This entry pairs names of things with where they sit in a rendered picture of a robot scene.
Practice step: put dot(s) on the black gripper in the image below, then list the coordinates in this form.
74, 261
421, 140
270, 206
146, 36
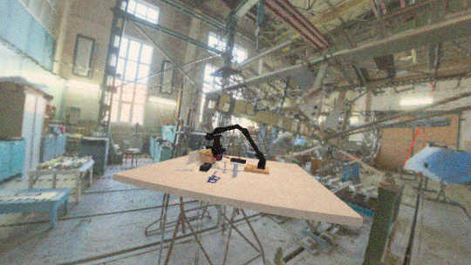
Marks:
215, 148

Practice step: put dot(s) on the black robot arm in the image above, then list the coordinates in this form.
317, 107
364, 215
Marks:
245, 132

